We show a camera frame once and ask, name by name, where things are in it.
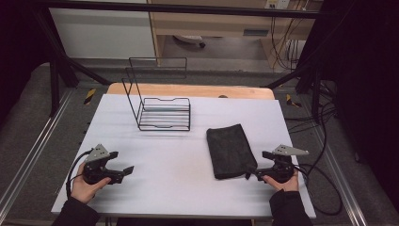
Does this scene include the light wooden desk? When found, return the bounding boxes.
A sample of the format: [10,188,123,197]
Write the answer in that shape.
[147,0,325,69]

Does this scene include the black frame crossbar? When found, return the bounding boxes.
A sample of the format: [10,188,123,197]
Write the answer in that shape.
[31,0,328,20]

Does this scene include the white power strip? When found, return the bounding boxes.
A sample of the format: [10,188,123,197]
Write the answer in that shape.
[264,0,292,10]

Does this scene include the black floor cables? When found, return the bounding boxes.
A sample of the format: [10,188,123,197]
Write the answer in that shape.
[283,78,339,177]

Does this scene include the black frame strut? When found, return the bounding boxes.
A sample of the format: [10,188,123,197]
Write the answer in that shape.
[31,6,113,118]
[263,60,325,124]

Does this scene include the wooden table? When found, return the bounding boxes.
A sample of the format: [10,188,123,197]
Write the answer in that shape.
[106,82,276,101]

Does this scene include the white chair base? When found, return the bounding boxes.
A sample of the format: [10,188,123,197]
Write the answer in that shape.
[173,34,207,49]

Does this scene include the dark grey towel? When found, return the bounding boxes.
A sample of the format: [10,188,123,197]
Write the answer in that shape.
[205,123,259,181]

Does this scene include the person's right hand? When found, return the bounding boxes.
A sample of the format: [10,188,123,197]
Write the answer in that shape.
[262,170,300,193]

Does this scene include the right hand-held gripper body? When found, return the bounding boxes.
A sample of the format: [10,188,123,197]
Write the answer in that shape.
[268,144,311,185]

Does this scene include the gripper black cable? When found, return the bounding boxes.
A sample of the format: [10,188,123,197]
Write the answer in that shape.
[293,163,343,218]
[65,149,94,200]

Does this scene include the yellow black tape marker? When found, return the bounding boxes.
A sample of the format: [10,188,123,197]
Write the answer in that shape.
[285,93,303,109]
[83,88,97,105]

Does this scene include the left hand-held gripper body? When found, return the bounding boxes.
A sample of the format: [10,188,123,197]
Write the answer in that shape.
[82,143,125,186]

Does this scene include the black wire rack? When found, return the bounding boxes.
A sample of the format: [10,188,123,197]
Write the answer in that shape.
[120,56,192,133]

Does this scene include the person's left hand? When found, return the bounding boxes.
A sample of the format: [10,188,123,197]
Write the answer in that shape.
[70,162,113,205]

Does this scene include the aluminium floor rail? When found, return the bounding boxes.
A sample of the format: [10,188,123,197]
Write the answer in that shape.
[0,89,75,218]
[309,124,369,226]

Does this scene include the white table board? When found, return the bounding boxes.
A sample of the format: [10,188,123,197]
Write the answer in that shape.
[51,93,317,219]

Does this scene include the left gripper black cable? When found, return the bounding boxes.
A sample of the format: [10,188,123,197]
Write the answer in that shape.
[65,149,94,200]

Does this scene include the hanging black cables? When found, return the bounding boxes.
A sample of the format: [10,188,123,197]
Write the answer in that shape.
[269,16,308,72]

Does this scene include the white cabinet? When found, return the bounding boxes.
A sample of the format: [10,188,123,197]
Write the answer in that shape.
[48,0,157,60]

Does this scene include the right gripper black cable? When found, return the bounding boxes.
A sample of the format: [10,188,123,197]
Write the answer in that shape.
[293,163,343,218]

